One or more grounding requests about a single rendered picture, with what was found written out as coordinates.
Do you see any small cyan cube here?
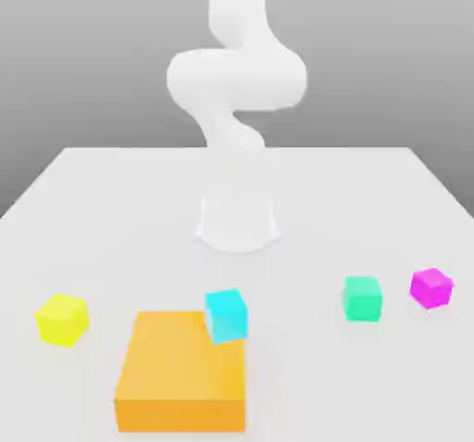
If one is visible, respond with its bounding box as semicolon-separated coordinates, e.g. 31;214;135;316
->
204;288;249;346

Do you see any large orange box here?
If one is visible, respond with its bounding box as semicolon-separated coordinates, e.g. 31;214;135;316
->
113;310;247;434

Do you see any small green cube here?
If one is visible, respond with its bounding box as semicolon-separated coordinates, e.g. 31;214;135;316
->
342;275;383;322

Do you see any small yellow cube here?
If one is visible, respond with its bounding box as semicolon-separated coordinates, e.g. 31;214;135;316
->
34;293;91;349

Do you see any small magenta cube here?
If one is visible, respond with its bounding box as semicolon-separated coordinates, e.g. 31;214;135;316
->
409;267;455;310

